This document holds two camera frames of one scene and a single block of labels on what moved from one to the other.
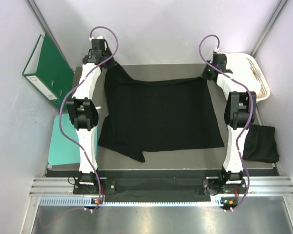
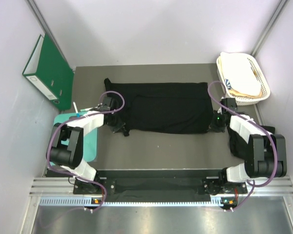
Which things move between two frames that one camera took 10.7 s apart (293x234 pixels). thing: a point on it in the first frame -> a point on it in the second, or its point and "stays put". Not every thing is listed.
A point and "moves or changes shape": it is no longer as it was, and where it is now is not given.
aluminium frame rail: [282, 185] stays put
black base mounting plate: [145, 187] stays put
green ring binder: [49, 72] stays put
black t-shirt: [156, 116] moves or changes shape
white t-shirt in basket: [242, 71] stays put
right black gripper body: [207, 72] -> [216, 124]
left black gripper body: [109, 63] -> [115, 123]
